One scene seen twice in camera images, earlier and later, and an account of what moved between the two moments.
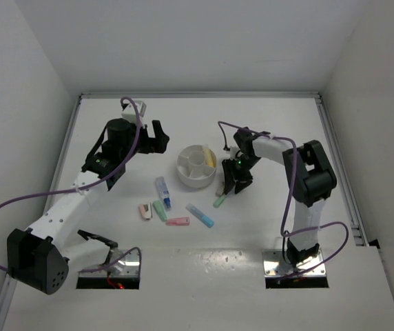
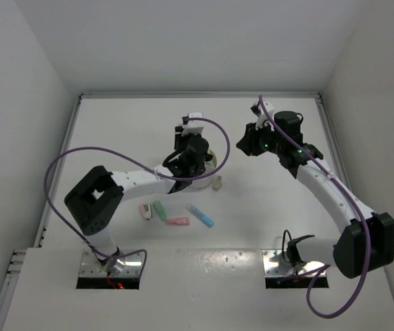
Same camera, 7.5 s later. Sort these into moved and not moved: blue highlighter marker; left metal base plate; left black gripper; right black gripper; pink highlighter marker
Moved: left black gripper; right black gripper
Not moved: blue highlighter marker; pink highlighter marker; left metal base plate
